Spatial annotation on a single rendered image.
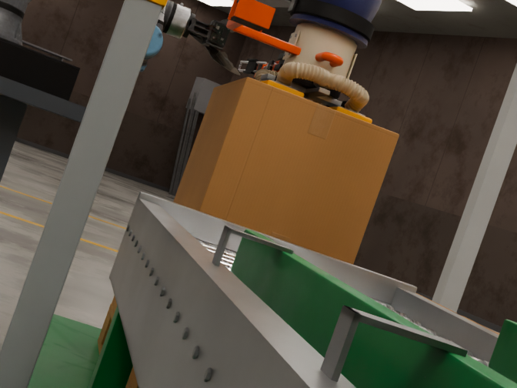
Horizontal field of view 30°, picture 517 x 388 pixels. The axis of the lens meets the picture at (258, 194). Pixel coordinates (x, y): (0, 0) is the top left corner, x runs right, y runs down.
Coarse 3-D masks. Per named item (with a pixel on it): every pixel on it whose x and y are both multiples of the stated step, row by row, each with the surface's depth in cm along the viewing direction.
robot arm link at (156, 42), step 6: (162, 12) 257; (162, 18) 257; (156, 24) 255; (162, 24) 257; (156, 30) 253; (156, 36) 254; (162, 36) 255; (150, 42) 253; (156, 42) 254; (162, 42) 255; (150, 48) 253; (156, 48) 254; (150, 54) 254; (156, 54) 257; (144, 60) 262
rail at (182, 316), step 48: (144, 240) 177; (192, 240) 149; (144, 288) 155; (192, 288) 114; (240, 288) 106; (144, 336) 137; (192, 336) 104; (240, 336) 84; (288, 336) 81; (144, 384) 123; (192, 384) 96; (240, 384) 79; (288, 384) 67; (336, 384) 67
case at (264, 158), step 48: (240, 96) 226; (288, 96) 228; (240, 144) 227; (288, 144) 229; (336, 144) 231; (384, 144) 233; (192, 192) 249; (240, 192) 228; (288, 192) 230; (336, 192) 232; (288, 240) 231; (336, 240) 233
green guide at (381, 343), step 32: (256, 256) 135; (288, 256) 119; (256, 288) 129; (288, 288) 114; (320, 288) 102; (352, 288) 100; (288, 320) 110; (320, 320) 99; (352, 320) 68; (384, 320) 70; (320, 352) 95; (352, 352) 87; (384, 352) 80; (416, 352) 74; (448, 352) 69; (384, 384) 78; (416, 384) 72; (448, 384) 67; (480, 384) 63; (512, 384) 63
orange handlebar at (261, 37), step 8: (232, 24) 239; (240, 32) 247; (248, 32) 247; (256, 32) 248; (264, 40) 248; (272, 40) 249; (280, 40) 249; (280, 48) 250; (288, 48) 250; (296, 48) 250; (320, 56) 244; (328, 56) 242; (336, 56) 242; (336, 64) 243
